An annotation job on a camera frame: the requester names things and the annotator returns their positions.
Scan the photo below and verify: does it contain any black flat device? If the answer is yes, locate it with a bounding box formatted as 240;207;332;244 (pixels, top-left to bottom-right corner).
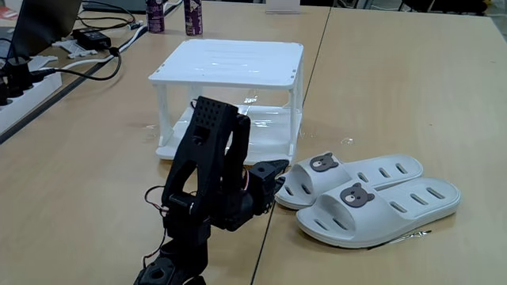
82;0;147;14

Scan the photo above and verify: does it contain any white printed plastic part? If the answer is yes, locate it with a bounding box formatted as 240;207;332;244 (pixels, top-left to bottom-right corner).
51;39;98;60

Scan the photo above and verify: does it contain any white cardboard box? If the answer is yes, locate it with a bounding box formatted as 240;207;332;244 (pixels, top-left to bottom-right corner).
265;0;301;15

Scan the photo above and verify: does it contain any black power plug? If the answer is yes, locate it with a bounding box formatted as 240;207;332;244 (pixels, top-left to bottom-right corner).
2;56;35;99

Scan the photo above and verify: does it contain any black laptop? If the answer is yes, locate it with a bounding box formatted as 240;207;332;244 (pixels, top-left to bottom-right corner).
7;0;83;60

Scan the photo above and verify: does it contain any thin black cable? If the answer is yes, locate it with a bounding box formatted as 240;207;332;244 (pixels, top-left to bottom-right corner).
76;1;138;32

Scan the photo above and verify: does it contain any thick black power cable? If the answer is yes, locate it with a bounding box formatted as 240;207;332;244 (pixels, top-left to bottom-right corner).
29;46;123;82

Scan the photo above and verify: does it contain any white power strip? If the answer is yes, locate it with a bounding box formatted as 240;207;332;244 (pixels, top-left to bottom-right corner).
0;70;63;135

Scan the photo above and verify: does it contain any purple drink can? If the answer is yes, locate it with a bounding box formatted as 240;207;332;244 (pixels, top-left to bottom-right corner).
183;0;204;37
145;0;166;34

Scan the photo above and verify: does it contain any white two-tier plastic box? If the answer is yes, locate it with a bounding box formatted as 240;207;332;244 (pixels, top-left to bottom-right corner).
148;38;305;168

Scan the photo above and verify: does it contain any white power cable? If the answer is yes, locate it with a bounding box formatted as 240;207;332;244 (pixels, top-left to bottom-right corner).
59;24;149;71

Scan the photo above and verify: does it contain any thin metal pin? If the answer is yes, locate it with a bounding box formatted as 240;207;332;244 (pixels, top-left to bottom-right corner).
366;229;433;250

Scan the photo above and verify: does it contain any black chair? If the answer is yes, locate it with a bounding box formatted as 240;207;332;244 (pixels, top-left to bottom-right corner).
398;0;489;16

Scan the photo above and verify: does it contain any black power adapter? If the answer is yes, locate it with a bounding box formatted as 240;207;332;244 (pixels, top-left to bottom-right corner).
72;28;112;51

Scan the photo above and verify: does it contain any white bear slipper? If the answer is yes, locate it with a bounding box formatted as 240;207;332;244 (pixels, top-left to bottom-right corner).
274;151;425;211
295;177;463;249

